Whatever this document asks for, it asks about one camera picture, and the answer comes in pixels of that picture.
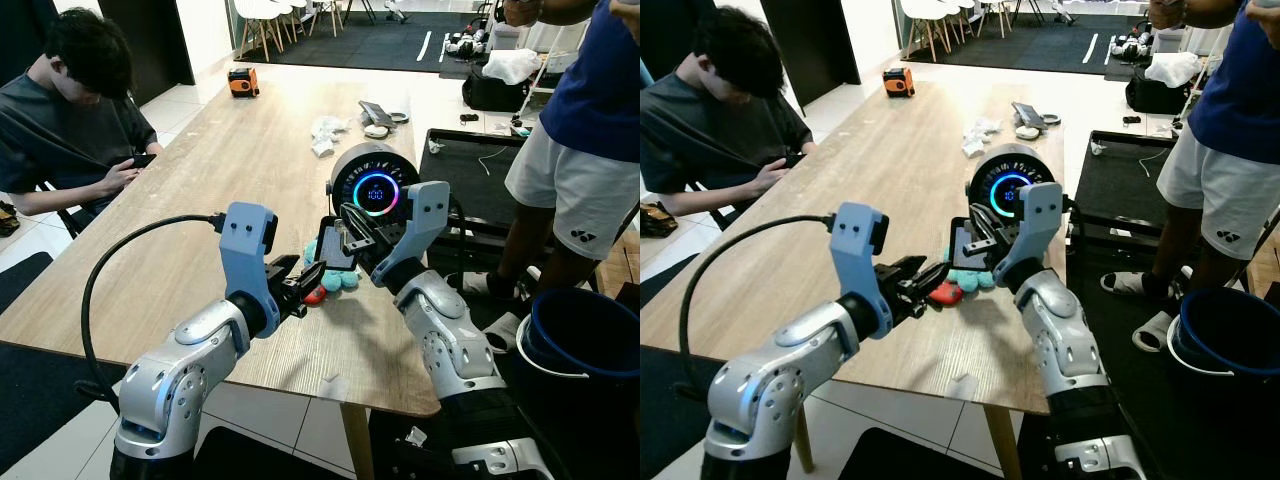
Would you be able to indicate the red key fob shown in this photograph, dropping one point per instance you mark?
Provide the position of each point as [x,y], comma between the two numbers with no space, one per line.
[948,293]
[320,296]

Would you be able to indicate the black framed card holder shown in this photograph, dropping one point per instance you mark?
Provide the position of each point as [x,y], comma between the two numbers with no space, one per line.
[958,250]
[328,250]

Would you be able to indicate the black phone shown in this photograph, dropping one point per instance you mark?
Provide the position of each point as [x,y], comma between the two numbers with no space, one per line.
[143,160]
[795,158]

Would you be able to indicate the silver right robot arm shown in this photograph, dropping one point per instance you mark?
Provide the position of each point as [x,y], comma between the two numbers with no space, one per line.
[1065,340]
[450,340]

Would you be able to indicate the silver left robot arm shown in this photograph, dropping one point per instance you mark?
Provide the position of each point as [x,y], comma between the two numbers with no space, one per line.
[770,385]
[180,375]

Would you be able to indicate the crumpled white tissue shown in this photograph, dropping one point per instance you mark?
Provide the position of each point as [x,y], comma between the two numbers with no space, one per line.
[980,137]
[328,135]

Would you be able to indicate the small white oval object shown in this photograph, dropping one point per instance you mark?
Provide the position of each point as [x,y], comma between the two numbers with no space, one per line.
[376,131]
[1028,131]

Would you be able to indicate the grey scissors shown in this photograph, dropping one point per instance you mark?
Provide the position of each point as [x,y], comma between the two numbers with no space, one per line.
[1030,113]
[378,113]

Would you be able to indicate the orange and black device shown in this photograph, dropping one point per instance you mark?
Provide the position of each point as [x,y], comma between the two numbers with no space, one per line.
[898,82]
[243,82]

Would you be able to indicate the black rug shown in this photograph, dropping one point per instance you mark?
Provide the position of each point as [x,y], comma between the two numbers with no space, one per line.
[1040,38]
[380,40]

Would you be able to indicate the black bag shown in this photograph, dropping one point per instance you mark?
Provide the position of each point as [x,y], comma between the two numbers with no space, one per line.
[1150,97]
[490,95]

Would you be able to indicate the small black white robot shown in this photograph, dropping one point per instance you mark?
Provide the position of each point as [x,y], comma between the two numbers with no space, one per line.
[465,45]
[1130,45]

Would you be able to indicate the standing person in blue shirt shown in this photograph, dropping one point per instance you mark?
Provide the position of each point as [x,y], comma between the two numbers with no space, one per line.
[1220,180]
[580,180]

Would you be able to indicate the white chair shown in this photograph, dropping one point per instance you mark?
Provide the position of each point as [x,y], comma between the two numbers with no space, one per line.
[260,10]
[320,8]
[922,10]
[985,6]

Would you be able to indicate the blue bucket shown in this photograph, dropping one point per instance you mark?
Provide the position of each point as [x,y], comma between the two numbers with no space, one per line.
[585,330]
[1235,330]

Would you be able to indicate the white plastic bag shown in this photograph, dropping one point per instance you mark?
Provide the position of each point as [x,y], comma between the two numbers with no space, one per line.
[510,66]
[1172,69]

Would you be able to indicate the dark shoes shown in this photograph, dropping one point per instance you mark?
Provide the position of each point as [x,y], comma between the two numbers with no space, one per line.
[662,220]
[8,220]

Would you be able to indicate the narrow dark door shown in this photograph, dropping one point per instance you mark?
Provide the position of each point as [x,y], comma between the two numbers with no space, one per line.
[815,45]
[150,45]

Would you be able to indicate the black floor mat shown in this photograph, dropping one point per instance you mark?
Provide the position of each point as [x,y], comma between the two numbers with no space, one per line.
[670,420]
[40,400]

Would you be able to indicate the seated person in grey shirt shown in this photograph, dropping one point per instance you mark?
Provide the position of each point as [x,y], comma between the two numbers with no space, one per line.
[700,125]
[50,120]

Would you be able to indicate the wide dark door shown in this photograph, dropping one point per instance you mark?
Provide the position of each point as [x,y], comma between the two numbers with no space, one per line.
[670,30]
[20,30]

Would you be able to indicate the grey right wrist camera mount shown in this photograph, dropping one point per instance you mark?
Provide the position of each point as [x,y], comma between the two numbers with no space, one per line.
[425,215]
[1040,215]

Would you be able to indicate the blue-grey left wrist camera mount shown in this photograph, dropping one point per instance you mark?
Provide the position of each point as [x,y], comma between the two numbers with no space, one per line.
[855,250]
[245,250]

